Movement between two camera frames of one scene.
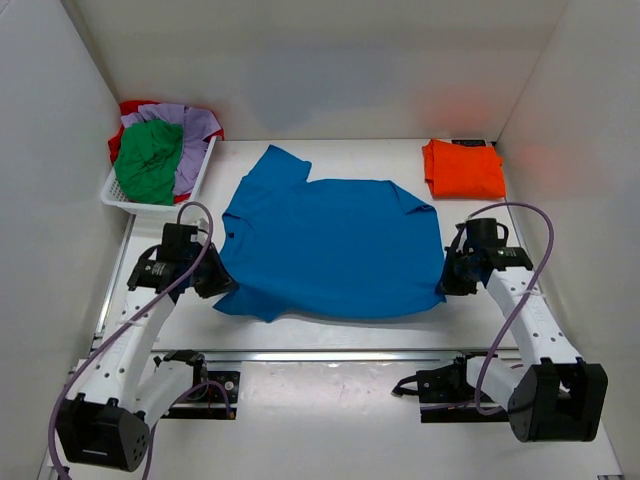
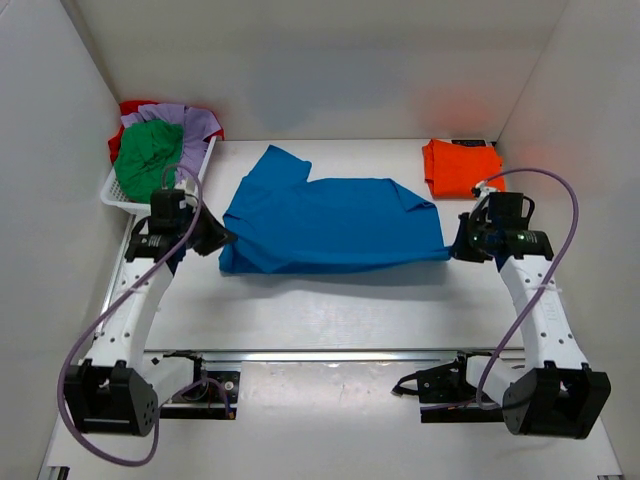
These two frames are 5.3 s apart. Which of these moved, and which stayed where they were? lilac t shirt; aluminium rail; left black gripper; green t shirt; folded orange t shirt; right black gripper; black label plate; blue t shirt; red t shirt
Moved: blue t shirt; right black gripper; left black gripper
Stayed: lilac t shirt; black label plate; aluminium rail; red t shirt; green t shirt; folded orange t shirt
